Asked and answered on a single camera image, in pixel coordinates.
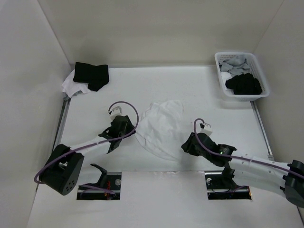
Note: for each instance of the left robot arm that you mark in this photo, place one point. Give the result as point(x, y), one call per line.
point(62, 169)

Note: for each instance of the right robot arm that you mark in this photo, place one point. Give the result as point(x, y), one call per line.
point(285, 179)

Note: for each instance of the black tank top in basket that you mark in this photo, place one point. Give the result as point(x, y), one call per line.
point(244, 84)

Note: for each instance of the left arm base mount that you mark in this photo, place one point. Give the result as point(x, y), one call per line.
point(96, 183)

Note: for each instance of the grey tank top in basket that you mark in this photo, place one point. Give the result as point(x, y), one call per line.
point(235, 66)

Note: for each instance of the folded white tank top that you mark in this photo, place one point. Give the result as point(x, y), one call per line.
point(71, 88)

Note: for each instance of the white plastic laundry basket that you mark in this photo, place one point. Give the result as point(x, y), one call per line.
point(255, 70)

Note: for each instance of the left metal table rail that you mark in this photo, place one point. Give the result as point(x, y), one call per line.
point(61, 123)

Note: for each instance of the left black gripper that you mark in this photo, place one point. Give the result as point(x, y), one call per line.
point(129, 127)

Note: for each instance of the folded black tank top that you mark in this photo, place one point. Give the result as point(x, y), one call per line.
point(95, 76)

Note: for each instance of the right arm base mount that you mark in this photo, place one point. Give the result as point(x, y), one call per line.
point(220, 186)

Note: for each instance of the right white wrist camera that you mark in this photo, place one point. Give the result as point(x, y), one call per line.
point(206, 129)

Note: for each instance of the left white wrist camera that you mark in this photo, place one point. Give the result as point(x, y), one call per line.
point(114, 112)

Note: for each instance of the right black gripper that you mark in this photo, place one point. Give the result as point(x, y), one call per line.
point(188, 146)

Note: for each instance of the white garment in basket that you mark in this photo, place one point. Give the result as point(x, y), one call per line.
point(225, 77)

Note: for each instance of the white tank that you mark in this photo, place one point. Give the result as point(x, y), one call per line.
point(71, 88)
point(162, 130)

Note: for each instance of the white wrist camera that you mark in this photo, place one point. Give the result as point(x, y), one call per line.
point(114, 112)
point(206, 129)

